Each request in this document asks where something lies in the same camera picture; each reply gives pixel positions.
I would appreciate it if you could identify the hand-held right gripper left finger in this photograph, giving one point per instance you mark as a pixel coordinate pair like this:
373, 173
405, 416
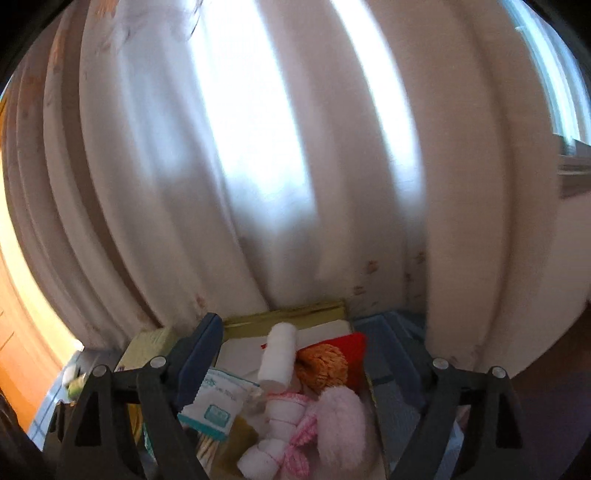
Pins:
198, 364

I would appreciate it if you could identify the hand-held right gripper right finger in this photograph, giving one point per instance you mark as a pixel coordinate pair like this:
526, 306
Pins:
401, 355

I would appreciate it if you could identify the gold cardboard box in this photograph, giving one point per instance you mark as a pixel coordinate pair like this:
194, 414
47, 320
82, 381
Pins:
295, 313

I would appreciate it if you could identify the green soft item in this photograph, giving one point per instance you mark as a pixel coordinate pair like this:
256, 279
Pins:
77, 385

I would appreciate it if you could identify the teal printed plastic packet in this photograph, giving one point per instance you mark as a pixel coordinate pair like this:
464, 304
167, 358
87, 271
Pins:
217, 401

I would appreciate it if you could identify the red cloth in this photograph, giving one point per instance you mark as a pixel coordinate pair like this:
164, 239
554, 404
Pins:
356, 360

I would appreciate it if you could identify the light green carton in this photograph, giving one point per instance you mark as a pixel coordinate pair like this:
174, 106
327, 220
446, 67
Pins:
143, 348

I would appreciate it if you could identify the orange knitted item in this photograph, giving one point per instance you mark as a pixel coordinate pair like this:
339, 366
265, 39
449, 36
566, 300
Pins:
323, 367

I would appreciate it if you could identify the pink fluffy pompom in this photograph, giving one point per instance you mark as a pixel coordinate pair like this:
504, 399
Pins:
341, 424

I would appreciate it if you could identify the small white gauze roll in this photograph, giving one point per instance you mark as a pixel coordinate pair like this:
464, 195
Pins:
261, 454
286, 408

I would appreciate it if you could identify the pink gingham bow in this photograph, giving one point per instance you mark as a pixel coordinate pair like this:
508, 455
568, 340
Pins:
300, 443

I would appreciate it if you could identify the wooden door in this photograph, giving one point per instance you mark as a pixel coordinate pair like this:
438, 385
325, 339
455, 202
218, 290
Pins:
18, 323

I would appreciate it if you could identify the pinkish curtain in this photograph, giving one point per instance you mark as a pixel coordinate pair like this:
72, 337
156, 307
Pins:
295, 161

